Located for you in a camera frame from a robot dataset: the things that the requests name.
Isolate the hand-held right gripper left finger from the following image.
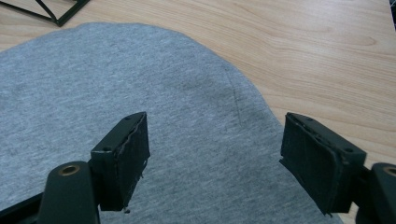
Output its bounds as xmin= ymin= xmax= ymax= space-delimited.
xmin=90 ymin=111 xmax=151 ymax=212

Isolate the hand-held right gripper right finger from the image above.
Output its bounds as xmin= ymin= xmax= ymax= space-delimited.
xmin=278 ymin=112 xmax=368 ymax=217

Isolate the black metal wire frame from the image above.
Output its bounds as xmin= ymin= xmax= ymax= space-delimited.
xmin=0 ymin=0 xmax=92 ymax=28

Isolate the grey cloth garment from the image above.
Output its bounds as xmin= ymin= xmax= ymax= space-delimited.
xmin=0 ymin=21 xmax=344 ymax=224

